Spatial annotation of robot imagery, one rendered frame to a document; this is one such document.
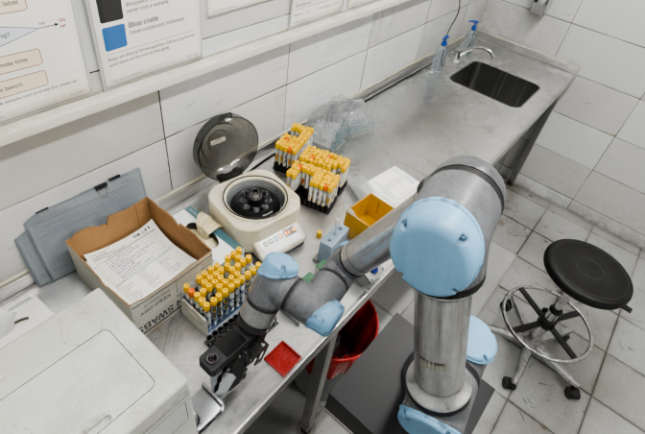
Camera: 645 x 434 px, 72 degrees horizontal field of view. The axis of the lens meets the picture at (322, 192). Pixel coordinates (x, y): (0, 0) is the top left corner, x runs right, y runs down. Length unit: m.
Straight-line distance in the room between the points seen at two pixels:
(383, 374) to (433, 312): 0.47
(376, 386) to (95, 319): 0.61
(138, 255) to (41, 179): 0.31
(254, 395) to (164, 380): 0.35
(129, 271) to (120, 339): 0.42
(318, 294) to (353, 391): 0.28
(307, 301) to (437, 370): 0.27
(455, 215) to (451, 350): 0.26
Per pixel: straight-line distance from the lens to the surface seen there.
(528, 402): 2.42
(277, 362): 1.18
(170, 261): 1.30
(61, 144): 1.23
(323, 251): 1.31
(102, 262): 1.33
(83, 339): 0.92
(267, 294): 0.92
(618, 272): 2.18
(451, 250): 0.56
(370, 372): 1.12
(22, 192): 1.25
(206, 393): 1.11
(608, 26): 3.07
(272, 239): 1.35
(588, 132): 3.26
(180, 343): 1.22
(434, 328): 0.71
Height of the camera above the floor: 1.93
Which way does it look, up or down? 41 degrees down
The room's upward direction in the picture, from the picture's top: 9 degrees clockwise
